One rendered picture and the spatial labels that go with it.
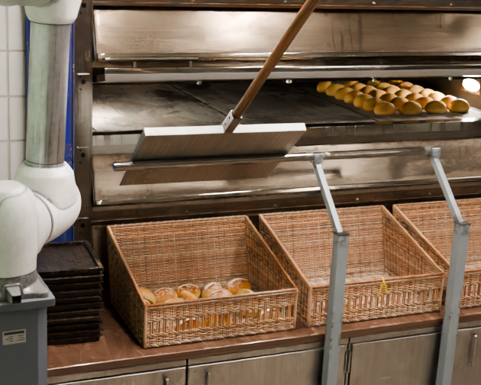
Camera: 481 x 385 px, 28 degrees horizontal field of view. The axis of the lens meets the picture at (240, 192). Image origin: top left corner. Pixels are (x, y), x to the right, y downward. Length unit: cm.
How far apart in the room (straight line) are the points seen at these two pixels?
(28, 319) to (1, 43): 114
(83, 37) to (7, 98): 33
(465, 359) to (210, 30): 154
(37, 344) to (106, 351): 67
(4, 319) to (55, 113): 54
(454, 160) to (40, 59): 211
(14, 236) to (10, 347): 29
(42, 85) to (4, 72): 81
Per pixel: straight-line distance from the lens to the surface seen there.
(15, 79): 332
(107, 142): 343
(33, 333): 249
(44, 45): 248
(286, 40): 262
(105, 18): 337
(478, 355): 376
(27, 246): 242
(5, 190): 241
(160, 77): 328
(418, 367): 363
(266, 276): 351
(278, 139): 316
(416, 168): 399
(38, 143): 254
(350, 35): 372
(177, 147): 305
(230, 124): 299
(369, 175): 387
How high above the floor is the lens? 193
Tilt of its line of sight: 16 degrees down
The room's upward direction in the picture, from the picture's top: 3 degrees clockwise
